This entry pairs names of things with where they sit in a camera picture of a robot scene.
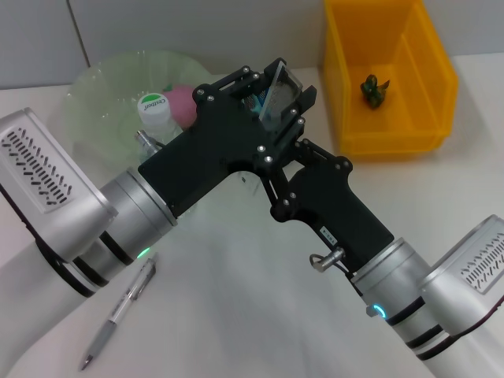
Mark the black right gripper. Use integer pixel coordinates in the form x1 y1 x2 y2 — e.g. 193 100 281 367
256 137 395 276

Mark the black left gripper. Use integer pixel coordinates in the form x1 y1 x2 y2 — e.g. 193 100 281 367
137 58 318 221

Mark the transparent plastic ruler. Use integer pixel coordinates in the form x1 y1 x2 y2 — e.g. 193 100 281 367
258 58 305 124

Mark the pink peach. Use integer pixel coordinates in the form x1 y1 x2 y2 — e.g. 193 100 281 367
163 83 198 129

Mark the clear water bottle green label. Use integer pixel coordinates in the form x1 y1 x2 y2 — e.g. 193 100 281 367
136 93 178 162

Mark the silver ballpoint pen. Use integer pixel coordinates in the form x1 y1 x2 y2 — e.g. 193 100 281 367
80 251 159 371

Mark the green glass fruit plate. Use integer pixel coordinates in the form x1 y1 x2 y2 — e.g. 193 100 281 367
65 50 216 174

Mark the yellow plastic bin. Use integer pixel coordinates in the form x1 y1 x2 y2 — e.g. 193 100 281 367
323 0 460 155

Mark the grey right wrist cable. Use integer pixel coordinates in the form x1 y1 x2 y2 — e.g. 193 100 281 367
309 246 365 296

